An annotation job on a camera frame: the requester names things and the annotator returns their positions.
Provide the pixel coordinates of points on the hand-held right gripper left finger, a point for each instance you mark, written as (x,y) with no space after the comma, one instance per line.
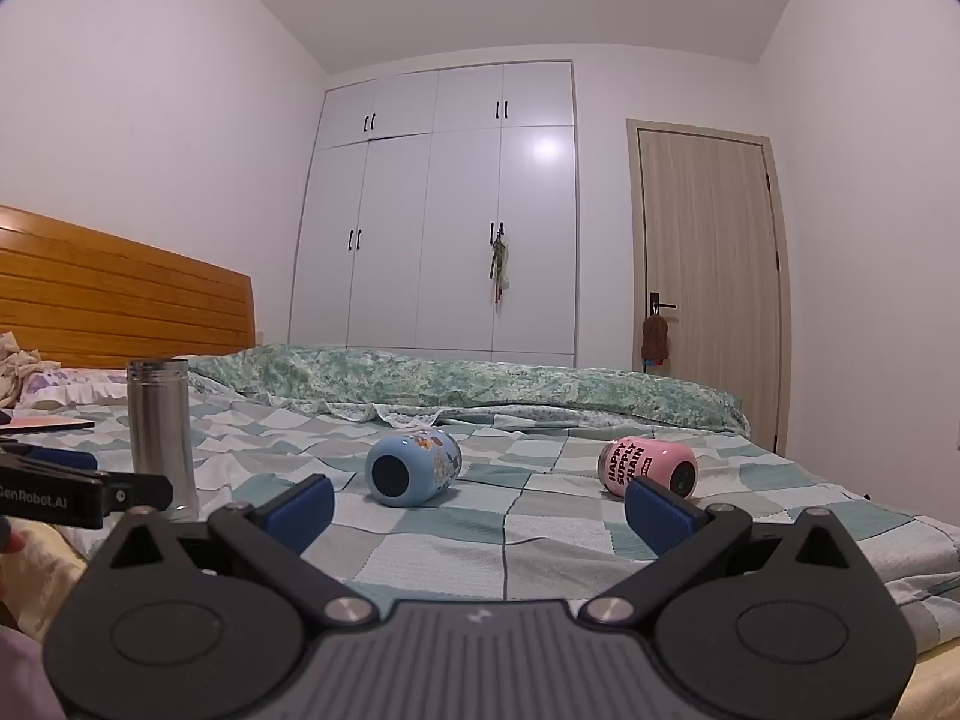
(300,514)

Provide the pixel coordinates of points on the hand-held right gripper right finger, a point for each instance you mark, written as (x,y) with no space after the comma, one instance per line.
(660,517)

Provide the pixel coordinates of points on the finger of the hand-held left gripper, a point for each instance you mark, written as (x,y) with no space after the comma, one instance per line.
(142,490)
(60,459)

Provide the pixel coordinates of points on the pink cup with black lettering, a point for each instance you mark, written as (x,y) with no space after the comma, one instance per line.
(645,465)

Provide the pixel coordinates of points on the blue cartoon print cup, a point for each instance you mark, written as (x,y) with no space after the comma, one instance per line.
(409,469)

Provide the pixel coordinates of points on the stainless steel thermos cup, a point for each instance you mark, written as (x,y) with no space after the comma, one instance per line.
(161,435)

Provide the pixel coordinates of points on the person's left hand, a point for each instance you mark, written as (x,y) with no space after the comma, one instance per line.
(6,538)

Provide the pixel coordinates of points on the pink flat book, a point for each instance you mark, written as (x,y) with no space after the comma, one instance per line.
(41,422)

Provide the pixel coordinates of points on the pale yellow sheet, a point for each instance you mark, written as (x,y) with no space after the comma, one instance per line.
(60,562)

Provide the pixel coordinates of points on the purple floral pillow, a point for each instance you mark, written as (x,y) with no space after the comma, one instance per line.
(71,386)

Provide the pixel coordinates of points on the beige crumpled cloth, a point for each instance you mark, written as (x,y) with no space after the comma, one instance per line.
(19,364)

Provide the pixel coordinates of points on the checkered green bed sheet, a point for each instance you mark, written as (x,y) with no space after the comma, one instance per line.
(525,525)

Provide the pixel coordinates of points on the wooden headboard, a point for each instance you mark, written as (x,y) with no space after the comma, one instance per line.
(127,292)

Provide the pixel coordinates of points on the brown hanging pouch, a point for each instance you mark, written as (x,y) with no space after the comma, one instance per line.
(655,337)

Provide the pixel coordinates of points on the pink cloth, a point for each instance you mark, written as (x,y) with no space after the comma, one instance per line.
(26,675)

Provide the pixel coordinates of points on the green floral quilt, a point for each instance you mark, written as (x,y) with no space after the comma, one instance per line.
(480,382)

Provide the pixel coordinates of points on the light wooden door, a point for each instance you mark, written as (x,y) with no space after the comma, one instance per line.
(705,277)

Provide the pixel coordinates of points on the green hanging ornament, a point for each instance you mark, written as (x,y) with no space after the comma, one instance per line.
(499,262)

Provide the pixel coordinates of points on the white wardrobe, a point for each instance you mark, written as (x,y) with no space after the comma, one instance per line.
(435,225)

